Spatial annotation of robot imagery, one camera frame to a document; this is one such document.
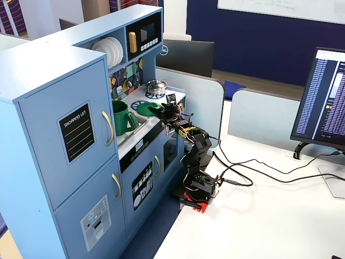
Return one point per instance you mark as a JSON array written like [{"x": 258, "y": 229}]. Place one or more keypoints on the silver toy pot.
[{"x": 157, "y": 91}]

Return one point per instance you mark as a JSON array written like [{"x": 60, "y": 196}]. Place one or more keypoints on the black toy microwave door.
[{"x": 147, "y": 32}]

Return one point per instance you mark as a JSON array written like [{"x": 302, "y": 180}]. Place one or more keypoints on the silver toy sink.
[{"x": 126, "y": 140}]

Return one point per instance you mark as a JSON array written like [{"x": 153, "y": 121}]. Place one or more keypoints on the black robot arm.
[{"x": 199, "y": 145}]

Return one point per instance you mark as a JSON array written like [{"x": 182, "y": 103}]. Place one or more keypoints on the narrow grey desk partition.
[{"x": 261, "y": 116}]

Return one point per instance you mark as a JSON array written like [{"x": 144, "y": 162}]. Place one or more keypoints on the black monitor stand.
[{"x": 300, "y": 149}]

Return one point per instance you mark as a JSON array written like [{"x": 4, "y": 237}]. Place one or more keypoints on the red table clamp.
[{"x": 198, "y": 201}]

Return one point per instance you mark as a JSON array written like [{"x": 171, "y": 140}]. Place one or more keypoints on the white toy plate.
[
  {"x": 107, "y": 46},
  {"x": 94, "y": 47},
  {"x": 116, "y": 51},
  {"x": 101, "y": 46}
]

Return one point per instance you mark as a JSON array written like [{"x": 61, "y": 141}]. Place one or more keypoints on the blue chair cushion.
[{"x": 234, "y": 87}]

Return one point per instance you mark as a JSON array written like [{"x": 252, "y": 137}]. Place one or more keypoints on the small dark monitor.
[{"x": 67, "y": 24}]

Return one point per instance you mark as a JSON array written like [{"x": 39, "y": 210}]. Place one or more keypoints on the clear stand base plate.
[{"x": 334, "y": 183}]

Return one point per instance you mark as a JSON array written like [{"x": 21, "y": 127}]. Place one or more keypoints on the black Dell monitor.
[{"x": 186, "y": 56}]

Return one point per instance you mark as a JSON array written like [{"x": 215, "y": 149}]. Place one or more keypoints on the white whiteboard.
[{"x": 283, "y": 9}]

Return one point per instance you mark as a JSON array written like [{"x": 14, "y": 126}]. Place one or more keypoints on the green pitcher lid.
[{"x": 144, "y": 109}]

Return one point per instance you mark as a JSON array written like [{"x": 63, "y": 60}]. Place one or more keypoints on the gold stove knob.
[{"x": 182, "y": 106}]

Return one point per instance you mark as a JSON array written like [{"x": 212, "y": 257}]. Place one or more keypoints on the green plastic pitcher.
[{"x": 120, "y": 124}]

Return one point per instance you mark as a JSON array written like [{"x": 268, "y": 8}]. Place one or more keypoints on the lit computer monitor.
[{"x": 320, "y": 97}]

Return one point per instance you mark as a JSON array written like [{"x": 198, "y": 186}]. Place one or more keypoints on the blue wooden toy kitchen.
[{"x": 81, "y": 113}]

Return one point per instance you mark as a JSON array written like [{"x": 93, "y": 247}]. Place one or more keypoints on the wide grey desk partition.
[{"x": 202, "y": 108}]

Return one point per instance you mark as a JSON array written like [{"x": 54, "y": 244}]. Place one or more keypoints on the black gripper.
[{"x": 166, "y": 111}]

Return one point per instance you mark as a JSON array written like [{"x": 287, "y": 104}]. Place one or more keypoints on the small gripper camera board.
[{"x": 171, "y": 99}]

